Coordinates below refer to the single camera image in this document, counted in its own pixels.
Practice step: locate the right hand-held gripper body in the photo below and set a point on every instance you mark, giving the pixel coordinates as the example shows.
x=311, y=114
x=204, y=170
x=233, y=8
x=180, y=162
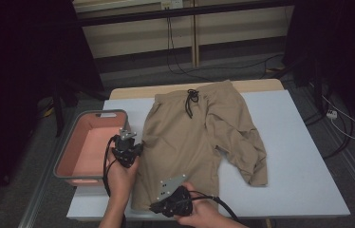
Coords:
x=174, y=202

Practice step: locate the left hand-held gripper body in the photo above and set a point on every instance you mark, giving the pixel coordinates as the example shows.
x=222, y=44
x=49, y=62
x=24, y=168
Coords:
x=127, y=150

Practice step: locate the pink storage basket grey rim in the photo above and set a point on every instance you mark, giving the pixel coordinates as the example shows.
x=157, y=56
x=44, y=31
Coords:
x=93, y=152

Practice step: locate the person's right hand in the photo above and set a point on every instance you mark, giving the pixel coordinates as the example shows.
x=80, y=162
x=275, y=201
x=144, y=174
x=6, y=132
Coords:
x=204, y=213

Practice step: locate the person's left hand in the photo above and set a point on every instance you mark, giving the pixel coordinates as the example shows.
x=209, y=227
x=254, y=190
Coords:
x=121, y=182

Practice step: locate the wooden table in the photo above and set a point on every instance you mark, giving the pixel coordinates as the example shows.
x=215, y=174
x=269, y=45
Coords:
x=128, y=92

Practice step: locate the black metal stand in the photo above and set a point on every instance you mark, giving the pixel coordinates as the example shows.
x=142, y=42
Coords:
x=59, y=114

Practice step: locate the black horizontal bar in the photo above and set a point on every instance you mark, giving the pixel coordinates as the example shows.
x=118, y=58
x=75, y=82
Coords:
x=134, y=17

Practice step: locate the large black curtain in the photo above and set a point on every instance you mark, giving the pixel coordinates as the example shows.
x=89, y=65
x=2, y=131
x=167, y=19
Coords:
x=14, y=63

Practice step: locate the white power plug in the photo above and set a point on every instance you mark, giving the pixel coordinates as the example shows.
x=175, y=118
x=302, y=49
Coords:
x=332, y=114

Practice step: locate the beige wooden post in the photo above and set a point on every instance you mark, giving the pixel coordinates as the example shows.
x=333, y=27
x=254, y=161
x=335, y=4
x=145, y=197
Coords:
x=195, y=38

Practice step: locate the white wall socket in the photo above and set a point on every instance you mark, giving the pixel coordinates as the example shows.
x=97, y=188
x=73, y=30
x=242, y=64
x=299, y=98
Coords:
x=171, y=3

